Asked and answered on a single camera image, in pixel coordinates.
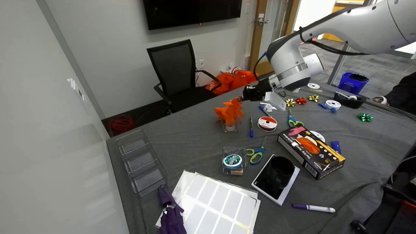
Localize blue storage bin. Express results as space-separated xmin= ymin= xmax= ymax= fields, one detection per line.
xmin=338 ymin=71 xmax=368 ymax=94

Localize blue green handled scissors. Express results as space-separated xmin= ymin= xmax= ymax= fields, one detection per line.
xmin=287 ymin=108 xmax=304 ymax=127

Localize red gift bow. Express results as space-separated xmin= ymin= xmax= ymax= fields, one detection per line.
xmin=295 ymin=97 xmax=307 ymax=105

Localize white tablet with black screen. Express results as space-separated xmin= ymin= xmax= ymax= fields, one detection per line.
xmin=251 ymin=155 xmax=300 ymax=205

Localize black office chair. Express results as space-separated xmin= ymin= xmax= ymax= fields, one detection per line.
xmin=147 ymin=39 xmax=221 ymax=113

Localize black box of supplies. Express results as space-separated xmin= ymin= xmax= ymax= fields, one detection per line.
xmin=277 ymin=126 xmax=346 ymax=179

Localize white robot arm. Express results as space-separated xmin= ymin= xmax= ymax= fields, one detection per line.
xmin=265 ymin=0 xmax=416 ymax=91

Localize gold gift bow lower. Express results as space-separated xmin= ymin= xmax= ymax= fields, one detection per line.
xmin=308 ymin=95 xmax=320 ymax=103

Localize wall television screen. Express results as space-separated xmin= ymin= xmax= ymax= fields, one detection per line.
xmin=143 ymin=0 xmax=243 ymax=30

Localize white label sheets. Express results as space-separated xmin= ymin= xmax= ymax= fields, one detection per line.
xmin=173 ymin=170 xmax=261 ymax=234

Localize black tape dispenser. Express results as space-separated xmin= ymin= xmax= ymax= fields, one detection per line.
xmin=334 ymin=91 xmax=366 ymax=109

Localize grey table cloth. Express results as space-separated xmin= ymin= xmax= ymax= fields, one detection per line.
xmin=108 ymin=91 xmax=416 ymax=234

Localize small clear bowl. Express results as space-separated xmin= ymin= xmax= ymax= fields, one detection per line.
xmin=220 ymin=117 xmax=240 ymax=133

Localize white ribbon spool by box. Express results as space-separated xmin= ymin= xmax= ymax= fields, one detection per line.
xmin=311 ymin=130 xmax=326 ymax=143

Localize purple marker pen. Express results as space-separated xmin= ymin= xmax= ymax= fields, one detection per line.
xmin=291 ymin=204 xmax=337 ymax=213

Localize orange plastic bag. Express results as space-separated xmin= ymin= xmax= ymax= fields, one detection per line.
xmin=204 ymin=70 xmax=256 ymax=95

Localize gold gift bow upper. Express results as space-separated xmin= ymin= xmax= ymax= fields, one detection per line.
xmin=285 ymin=99 xmax=296 ymax=108

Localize clear plastic organizer tray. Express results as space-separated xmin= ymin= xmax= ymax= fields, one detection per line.
xmin=117 ymin=133 xmax=165 ymax=198

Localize white ribbon spool right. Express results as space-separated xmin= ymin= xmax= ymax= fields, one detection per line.
xmin=307 ymin=83 xmax=320 ymax=90

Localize orange white ribbon spool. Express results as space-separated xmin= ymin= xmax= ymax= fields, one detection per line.
xmin=257 ymin=116 xmax=278 ymax=130

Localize gold gift bow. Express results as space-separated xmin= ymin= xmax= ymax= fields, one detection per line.
xmin=308 ymin=95 xmax=320 ymax=103
xmin=285 ymin=99 xmax=296 ymax=108

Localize green gift bow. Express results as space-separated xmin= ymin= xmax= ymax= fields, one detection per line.
xmin=357 ymin=113 xmax=373 ymax=122

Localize white ribbon spool near dispenser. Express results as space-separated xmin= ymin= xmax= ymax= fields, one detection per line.
xmin=325 ymin=100 xmax=342 ymax=110

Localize green handled scissors back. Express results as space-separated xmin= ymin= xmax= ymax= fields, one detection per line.
xmin=246 ymin=144 xmax=265 ymax=165

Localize clear box with ribbon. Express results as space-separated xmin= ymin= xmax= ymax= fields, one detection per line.
xmin=221 ymin=147 xmax=244 ymax=175

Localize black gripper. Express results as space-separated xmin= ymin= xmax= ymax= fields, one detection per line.
xmin=242 ymin=81 xmax=272 ymax=101

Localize blue marker pen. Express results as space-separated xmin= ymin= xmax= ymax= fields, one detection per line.
xmin=248 ymin=117 xmax=255 ymax=138

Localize purple cloth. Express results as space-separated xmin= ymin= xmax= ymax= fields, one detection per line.
xmin=157 ymin=186 xmax=187 ymax=234

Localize orange wipe in bowl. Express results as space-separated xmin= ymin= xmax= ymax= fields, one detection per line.
xmin=214 ymin=97 xmax=244 ymax=122

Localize blue clip near wipe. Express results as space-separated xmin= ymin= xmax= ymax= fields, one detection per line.
xmin=330 ymin=140 xmax=342 ymax=155

